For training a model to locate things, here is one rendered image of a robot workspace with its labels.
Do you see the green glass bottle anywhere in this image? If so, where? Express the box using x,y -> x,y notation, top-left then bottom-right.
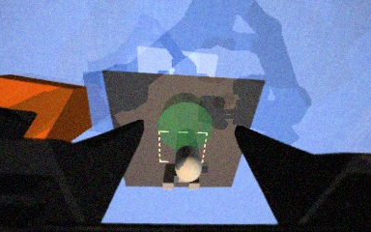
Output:
157,93 -> 214,182

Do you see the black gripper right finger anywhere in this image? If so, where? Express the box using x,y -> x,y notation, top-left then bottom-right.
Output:
235,125 -> 371,223

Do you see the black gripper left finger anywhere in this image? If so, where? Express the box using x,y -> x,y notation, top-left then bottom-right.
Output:
0,120 -> 144,222

